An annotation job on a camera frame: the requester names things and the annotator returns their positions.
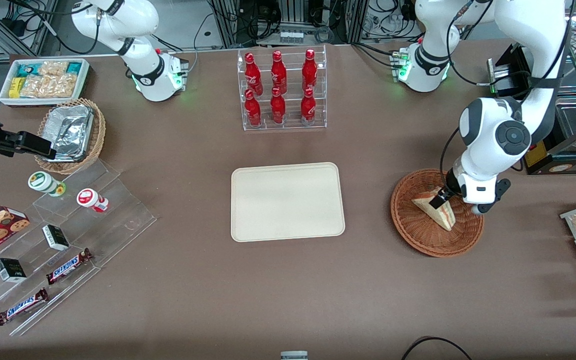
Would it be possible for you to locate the Snickers chocolate bar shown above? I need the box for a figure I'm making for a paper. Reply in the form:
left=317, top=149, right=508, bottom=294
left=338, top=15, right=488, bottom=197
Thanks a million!
left=0, top=287, right=49, bottom=327
left=46, top=248, right=94, bottom=286

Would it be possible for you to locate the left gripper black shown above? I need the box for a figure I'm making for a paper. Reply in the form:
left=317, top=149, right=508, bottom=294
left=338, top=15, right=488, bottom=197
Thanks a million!
left=429, top=170, right=464, bottom=210

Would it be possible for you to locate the black hot food display case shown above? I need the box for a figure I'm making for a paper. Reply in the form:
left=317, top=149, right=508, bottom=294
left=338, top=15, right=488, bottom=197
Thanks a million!
left=487, top=7, right=576, bottom=176

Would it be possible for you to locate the cream plastic tray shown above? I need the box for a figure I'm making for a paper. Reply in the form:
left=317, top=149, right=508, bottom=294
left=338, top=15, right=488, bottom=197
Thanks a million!
left=231, top=162, right=346, bottom=243

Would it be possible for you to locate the red yogurt cup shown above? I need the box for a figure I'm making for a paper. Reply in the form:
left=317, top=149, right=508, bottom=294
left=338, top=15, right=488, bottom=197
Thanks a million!
left=76, top=188, right=110, bottom=214

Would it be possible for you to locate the triangular sandwich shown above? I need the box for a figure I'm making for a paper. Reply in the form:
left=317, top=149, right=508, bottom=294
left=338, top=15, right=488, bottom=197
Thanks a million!
left=412, top=187, right=457, bottom=232

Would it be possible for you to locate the clear acrylic bottle rack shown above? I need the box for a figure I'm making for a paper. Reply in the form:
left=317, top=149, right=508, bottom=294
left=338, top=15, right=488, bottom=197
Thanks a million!
left=237, top=45, right=328, bottom=132

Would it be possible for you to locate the red cola bottle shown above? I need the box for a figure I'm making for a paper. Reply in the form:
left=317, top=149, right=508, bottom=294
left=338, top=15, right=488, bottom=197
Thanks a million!
left=302, top=48, right=318, bottom=93
left=271, top=50, right=288, bottom=95
left=270, top=87, right=287, bottom=125
left=300, top=88, right=317, bottom=126
left=244, top=52, right=264, bottom=97
left=244, top=89, right=263, bottom=128

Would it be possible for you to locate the clear acrylic stepped shelf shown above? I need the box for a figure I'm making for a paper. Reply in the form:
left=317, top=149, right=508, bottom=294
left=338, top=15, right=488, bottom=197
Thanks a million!
left=0, top=159, right=158, bottom=337

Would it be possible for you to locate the aluminium foil tray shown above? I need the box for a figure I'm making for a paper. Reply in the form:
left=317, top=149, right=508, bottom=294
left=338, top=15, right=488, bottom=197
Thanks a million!
left=38, top=104, right=95, bottom=162

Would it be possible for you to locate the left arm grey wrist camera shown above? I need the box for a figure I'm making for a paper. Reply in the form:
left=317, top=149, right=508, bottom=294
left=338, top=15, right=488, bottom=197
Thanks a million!
left=471, top=178, right=512, bottom=216

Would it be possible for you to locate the white rectangular bin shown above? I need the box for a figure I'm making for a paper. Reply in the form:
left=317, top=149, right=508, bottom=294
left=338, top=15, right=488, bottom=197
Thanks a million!
left=0, top=58, right=91, bottom=108

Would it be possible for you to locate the brown wicker basket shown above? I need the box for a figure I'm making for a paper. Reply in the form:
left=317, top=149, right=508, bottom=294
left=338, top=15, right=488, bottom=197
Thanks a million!
left=390, top=168, right=485, bottom=258

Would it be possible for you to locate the small black carton box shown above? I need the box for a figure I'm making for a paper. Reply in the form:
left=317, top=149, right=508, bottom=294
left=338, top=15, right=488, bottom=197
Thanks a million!
left=0, top=258, right=28, bottom=284
left=42, top=224, right=71, bottom=252

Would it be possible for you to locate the light wicker basket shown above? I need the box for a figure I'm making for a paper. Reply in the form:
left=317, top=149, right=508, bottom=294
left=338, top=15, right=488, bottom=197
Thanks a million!
left=34, top=98, right=107, bottom=175

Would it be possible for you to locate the green sunflower yogurt cup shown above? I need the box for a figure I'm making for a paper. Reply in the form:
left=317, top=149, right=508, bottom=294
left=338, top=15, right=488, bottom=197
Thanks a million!
left=28, top=171, right=67, bottom=198

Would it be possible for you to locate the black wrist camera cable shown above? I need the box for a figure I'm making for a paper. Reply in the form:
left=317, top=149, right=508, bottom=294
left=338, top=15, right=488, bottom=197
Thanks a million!
left=439, top=126, right=464, bottom=190

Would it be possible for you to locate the clear cracker bag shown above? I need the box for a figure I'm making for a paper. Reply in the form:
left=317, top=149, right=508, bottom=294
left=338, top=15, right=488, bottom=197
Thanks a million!
left=20, top=74, right=79, bottom=99
left=38, top=61, right=69, bottom=77

